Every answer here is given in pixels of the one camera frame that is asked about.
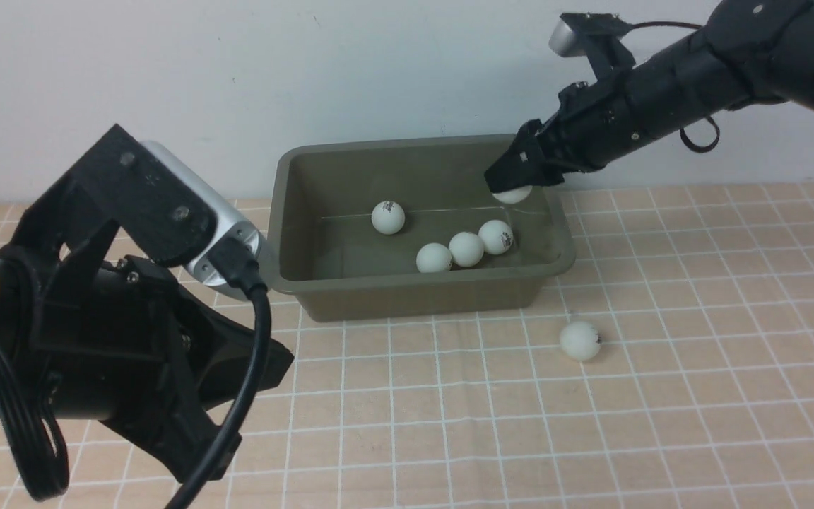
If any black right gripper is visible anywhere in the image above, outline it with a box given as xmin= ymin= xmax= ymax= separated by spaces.
xmin=484 ymin=78 xmax=637 ymax=194

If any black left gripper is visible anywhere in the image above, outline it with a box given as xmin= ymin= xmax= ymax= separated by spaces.
xmin=29 ymin=254 xmax=295 ymax=483

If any white ball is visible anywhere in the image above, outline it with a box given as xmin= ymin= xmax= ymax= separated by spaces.
xmin=559 ymin=321 xmax=602 ymax=362
xmin=415 ymin=242 xmax=453 ymax=274
xmin=370 ymin=200 xmax=406 ymax=235
xmin=493 ymin=186 xmax=533 ymax=205
xmin=478 ymin=219 xmax=514 ymax=257
xmin=448 ymin=231 xmax=485 ymax=268

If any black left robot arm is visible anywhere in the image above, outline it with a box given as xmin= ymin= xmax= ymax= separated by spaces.
xmin=0 ymin=252 xmax=253 ymax=499

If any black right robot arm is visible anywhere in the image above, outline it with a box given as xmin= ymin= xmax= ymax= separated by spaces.
xmin=485 ymin=1 xmax=814 ymax=194

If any olive green plastic bin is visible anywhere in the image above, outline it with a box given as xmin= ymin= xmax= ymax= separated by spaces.
xmin=266 ymin=134 xmax=577 ymax=322

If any peach checked tablecloth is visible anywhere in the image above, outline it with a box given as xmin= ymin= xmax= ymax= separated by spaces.
xmin=0 ymin=180 xmax=814 ymax=509

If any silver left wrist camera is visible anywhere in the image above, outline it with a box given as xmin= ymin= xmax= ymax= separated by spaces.
xmin=8 ymin=124 xmax=268 ymax=301

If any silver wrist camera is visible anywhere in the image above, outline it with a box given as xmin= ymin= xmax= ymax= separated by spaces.
xmin=548 ymin=12 xmax=637 ymax=89
xmin=8 ymin=124 xmax=268 ymax=301

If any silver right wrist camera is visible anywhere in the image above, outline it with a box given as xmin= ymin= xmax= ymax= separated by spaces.
xmin=548 ymin=12 xmax=637 ymax=89

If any black left camera cable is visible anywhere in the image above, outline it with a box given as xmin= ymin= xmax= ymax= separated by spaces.
xmin=0 ymin=233 xmax=271 ymax=509

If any black camera cable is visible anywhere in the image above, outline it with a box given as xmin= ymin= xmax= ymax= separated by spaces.
xmin=0 ymin=233 xmax=271 ymax=509
xmin=619 ymin=20 xmax=721 ymax=153

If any black right camera cable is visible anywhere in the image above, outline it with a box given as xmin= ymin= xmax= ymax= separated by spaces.
xmin=619 ymin=20 xmax=721 ymax=153

